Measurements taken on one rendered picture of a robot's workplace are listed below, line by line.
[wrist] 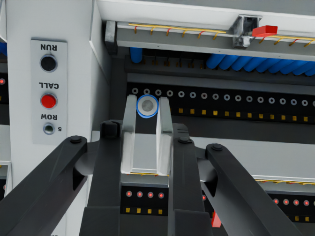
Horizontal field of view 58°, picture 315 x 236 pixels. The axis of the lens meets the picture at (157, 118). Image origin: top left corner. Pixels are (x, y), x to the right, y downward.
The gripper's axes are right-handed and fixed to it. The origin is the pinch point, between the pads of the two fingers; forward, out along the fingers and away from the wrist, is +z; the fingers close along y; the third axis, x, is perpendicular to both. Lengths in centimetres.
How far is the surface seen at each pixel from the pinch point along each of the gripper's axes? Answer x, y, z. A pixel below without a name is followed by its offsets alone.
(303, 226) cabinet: -33, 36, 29
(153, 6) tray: 8.2, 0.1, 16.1
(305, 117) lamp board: -8.0, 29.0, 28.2
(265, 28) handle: 7.1, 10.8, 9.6
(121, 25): 5.7, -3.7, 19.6
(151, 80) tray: -3.9, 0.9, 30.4
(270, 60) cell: 2.3, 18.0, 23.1
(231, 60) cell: 1.8, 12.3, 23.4
